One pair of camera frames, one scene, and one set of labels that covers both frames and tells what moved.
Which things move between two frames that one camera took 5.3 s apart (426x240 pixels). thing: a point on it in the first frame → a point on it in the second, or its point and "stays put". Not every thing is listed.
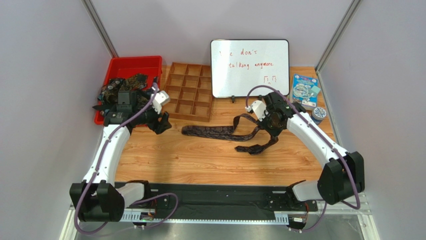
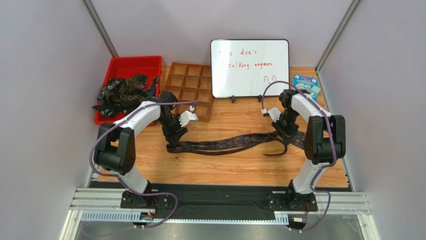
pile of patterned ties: x=108 y=95 stays put
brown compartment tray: x=189 y=86 stays put
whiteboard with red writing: x=237 y=65 stays put
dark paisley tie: x=232 y=133 → x=231 y=143
